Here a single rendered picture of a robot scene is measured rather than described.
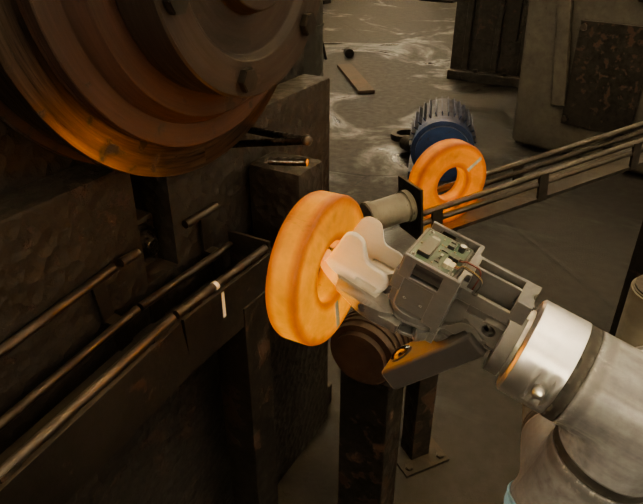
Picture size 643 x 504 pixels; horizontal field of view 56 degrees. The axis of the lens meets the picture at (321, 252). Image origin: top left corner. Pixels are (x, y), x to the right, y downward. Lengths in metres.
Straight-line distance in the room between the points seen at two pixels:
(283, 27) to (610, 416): 0.49
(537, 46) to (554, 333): 2.91
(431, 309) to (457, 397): 1.18
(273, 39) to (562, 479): 0.51
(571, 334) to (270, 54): 0.40
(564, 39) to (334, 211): 2.78
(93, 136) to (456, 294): 0.36
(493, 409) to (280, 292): 1.20
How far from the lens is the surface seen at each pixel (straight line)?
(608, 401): 0.53
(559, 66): 3.31
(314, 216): 0.55
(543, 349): 0.52
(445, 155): 1.09
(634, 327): 1.30
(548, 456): 0.60
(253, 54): 0.64
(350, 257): 0.56
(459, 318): 0.55
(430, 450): 1.55
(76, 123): 0.59
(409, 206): 1.08
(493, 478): 1.53
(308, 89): 1.09
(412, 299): 0.54
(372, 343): 1.02
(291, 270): 0.54
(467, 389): 1.73
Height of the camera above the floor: 1.14
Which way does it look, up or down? 30 degrees down
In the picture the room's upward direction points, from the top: straight up
